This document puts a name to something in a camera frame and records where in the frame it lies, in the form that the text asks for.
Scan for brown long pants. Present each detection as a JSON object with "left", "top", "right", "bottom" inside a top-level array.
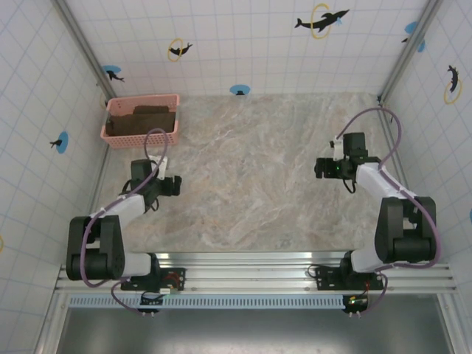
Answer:
[{"left": 105, "top": 105, "right": 176, "bottom": 136}]

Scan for pink perforated plastic basket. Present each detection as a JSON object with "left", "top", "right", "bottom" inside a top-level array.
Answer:
[{"left": 100, "top": 93, "right": 182, "bottom": 150}]

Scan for aluminium table edge bar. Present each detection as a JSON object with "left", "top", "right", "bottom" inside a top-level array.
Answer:
[{"left": 379, "top": 98, "right": 411, "bottom": 192}]

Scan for seal blue circle sticker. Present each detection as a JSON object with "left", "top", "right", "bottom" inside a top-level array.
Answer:
[{"left": 49, "top": 131, "right": 70, "bottom": 154}]

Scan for orca blue circle sticker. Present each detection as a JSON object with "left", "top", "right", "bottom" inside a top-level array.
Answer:
[{"left": 100, "top": 64, "right": 126, "bottom": 83}]

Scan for blue patch animal sticker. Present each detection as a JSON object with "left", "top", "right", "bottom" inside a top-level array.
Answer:
[{"left": 400, "top": 21, "right": 427, "bottom": 53}]

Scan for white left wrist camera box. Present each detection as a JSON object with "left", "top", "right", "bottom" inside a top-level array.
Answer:
[{"left": 148, "top": 155, "right": 170, "bottom": 181}]

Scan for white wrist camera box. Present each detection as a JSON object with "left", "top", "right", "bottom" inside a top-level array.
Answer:
[
  {"left": 148, "top": 155, "right": 170, "bottom": 181},
  {"left": 329, "top": 135, "right": 346, "bottom": 162}
]

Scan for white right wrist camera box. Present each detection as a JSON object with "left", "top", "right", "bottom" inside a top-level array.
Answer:
[{"left": 329, "top": 135, "right": 346, "bottom": 162}]

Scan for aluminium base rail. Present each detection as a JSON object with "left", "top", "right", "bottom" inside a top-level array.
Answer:
[{"left": 54, "top": 251, "right": 459, "bottom": 295}]

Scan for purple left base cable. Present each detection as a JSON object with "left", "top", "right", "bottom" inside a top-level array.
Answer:
[{"left": 110, "top": 279, "right": 164, "bottom": 319}]

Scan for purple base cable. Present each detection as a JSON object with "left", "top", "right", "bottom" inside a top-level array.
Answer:
[
  {"left": 110, "top": 279, "right": 164, "bottom": 319},
  {"left": 346, "top": 272, "right": 389, "bottom": 319}
]

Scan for slotted grey cable duct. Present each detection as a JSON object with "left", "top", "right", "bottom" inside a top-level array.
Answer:
[{"left": 68, "top": 294, "right": 370, "bottom": 310}]

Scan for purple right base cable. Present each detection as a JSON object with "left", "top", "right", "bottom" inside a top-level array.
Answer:
[{"left": 346, "top": 272, "right": 389, "bottom": 319}]

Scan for aluminium corner post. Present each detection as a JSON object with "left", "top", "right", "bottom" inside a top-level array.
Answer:
[
  {"left": 52, "top": 0, "right": 114, "bottom": 101},
  {"left": 378, "top": 0, "right": 443, "bottom": 103}
]

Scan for seahorse ring sticker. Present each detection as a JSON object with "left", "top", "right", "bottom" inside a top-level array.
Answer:
[{"left": 442, "top": 63, "right": 464, "bottom": 105}]

